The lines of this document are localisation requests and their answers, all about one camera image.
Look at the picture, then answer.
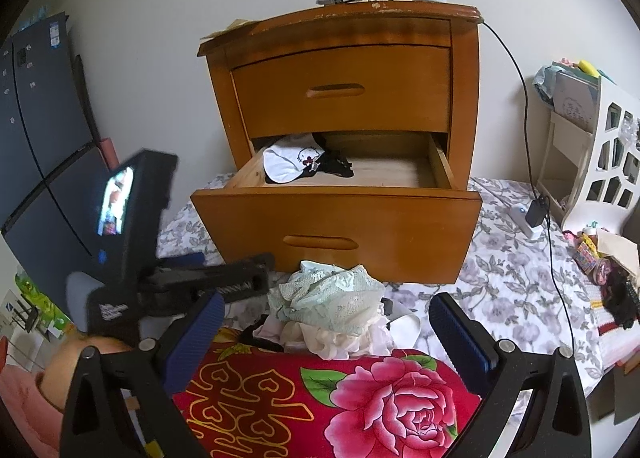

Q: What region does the grey floral bedding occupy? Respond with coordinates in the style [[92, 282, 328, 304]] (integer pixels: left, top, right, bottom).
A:
[[155, 173, 616, 399]]

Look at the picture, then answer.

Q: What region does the colourful trinket pile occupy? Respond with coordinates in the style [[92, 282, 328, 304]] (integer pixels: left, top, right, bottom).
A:
[[562, 225, 640, 331]]

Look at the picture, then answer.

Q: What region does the green carton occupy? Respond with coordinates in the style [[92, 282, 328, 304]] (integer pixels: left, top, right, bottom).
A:
[[12, 270, 73, 339]]

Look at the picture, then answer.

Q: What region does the person's left hand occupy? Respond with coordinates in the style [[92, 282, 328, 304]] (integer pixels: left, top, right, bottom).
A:
[[42, 335, 133, 411]]

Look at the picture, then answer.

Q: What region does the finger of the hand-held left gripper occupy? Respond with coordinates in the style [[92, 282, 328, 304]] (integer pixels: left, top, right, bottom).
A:
[[137, 252, 277, 306], [159, 252, 207, 270]]

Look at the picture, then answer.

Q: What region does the pink board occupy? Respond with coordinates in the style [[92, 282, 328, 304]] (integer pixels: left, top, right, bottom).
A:
[[97, 137, 121, 170]]

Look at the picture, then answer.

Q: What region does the white cutout rack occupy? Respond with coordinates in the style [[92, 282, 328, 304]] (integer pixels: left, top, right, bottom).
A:
[[535, 83, 640, 239]]

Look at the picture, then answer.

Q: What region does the black cable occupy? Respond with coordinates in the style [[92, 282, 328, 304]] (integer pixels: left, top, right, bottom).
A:
[[350, 0, 576, 364]]

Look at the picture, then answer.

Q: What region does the dark blue cabinet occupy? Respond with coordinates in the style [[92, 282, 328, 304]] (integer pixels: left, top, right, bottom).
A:
[[0, 12, 121, 264]]

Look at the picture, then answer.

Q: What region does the closed wooden drawer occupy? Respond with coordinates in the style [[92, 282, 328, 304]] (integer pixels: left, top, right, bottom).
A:
[[230, 44, 452, 140]]

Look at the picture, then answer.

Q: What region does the brown paper sheet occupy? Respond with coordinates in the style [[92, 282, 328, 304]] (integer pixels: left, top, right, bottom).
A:
[[197, 18, 261, 44]]

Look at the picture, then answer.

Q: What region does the wooden nightstand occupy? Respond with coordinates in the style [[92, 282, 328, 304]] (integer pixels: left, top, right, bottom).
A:
[[196, 2, 486, 199]]

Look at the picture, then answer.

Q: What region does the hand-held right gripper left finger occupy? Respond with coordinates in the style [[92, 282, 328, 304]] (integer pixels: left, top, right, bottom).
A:
[[59, 292, 226, 458]]

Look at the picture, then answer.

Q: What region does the white red striped cloth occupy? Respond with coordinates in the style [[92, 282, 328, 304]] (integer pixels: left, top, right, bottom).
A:
[[587, 283, 640, 369]]

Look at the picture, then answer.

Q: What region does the white cartoon print garment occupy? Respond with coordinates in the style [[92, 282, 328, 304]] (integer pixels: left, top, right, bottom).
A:
[[262, 134, 326, 184]]

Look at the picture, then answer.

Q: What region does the light green lace garment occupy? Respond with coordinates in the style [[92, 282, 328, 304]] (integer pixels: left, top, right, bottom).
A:
[[269, 260, 385, 338]]

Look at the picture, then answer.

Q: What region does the black charger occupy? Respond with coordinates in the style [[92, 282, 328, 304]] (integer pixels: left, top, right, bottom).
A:
[[525, 199, 551, 230]]

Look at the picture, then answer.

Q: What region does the grey printed book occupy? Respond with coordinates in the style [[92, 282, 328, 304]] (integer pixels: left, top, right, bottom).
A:
[[552, 69, 601, 131]]

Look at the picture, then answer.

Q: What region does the red floral blanket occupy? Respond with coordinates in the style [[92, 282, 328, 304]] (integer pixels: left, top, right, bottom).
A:
[[135, 325, 483, 458]]

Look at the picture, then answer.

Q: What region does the black garment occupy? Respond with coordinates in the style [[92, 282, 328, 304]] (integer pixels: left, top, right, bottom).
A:
[[265, 134, 355, 185]]

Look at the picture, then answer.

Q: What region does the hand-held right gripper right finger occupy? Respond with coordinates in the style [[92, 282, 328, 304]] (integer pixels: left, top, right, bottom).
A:
[[429, 292, 593, 458]]

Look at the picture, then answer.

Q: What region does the teal cloth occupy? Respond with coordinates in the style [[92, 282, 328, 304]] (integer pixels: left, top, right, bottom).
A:
[[532, 64, 566, 99]]

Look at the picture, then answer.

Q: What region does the black sock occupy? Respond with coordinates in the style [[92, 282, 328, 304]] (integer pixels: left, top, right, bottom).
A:
[[239, 315, 286, 353]]

